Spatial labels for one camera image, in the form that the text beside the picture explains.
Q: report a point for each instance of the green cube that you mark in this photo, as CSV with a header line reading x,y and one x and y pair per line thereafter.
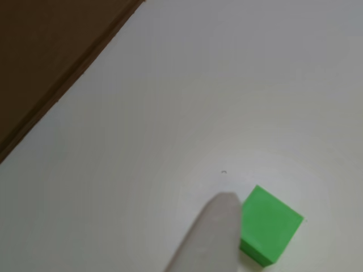
x,y
268,226

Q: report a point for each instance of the brown wooden surface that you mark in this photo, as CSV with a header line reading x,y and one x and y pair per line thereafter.
x,y
42,56

